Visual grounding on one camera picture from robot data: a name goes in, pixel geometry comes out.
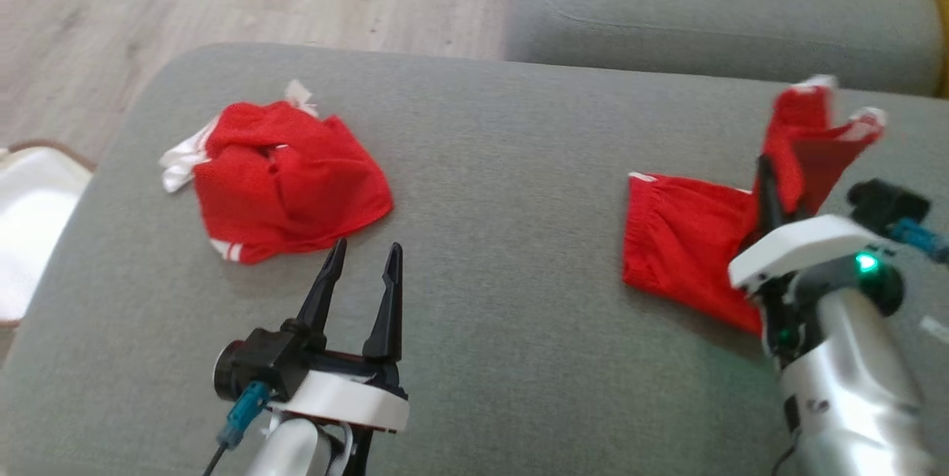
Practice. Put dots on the large yellow sofa backrest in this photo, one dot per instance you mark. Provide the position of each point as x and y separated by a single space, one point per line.
938 1

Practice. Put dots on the red Bulls jersey white sleeves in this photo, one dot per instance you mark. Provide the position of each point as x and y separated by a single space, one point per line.
289 179

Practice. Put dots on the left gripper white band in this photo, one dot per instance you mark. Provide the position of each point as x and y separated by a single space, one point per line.
348 398

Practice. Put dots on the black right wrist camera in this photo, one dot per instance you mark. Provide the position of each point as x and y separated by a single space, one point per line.
886 205

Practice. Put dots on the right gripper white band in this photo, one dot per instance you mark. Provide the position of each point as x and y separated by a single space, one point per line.
801 246

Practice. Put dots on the red shorts with white trim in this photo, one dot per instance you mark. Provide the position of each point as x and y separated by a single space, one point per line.
689 239

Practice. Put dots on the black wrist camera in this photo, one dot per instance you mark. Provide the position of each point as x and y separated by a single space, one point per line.
256 361
886 205

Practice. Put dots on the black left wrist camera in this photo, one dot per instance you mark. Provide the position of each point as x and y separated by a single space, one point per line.
256 361

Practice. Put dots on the white basket brown rim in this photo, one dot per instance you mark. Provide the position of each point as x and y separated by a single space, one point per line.
33 224

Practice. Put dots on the large grey sofa seat cushion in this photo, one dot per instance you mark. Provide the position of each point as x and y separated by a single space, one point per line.
504 276

